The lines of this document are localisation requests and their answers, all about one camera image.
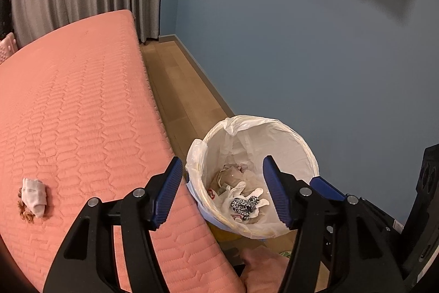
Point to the bin with white liner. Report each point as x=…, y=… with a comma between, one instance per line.
x=295, y=148

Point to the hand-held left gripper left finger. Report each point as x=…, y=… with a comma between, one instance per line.
x=168, y=193

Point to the leopard print scrunchie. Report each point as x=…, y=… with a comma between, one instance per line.
x=241, y=205

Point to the white cloth glove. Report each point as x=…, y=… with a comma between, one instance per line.
x=240, y=193

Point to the person's bare leg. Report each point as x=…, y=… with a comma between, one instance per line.
x=264, y=270

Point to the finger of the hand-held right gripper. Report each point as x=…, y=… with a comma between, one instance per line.
x=325, y=188

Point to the white sock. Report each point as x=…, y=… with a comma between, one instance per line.
x=34, y=195

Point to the orange frilly scrunchie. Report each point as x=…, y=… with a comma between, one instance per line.
x=25, y=214

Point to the pale blue trash bin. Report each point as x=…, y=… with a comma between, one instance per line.
x=205, y=212

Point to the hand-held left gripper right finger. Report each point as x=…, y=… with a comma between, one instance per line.
x=276, y=197

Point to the pink quilted bed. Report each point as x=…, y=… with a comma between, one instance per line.
x=79, y=107

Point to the pink suitcase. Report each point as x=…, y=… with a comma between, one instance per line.
x=7, y=49

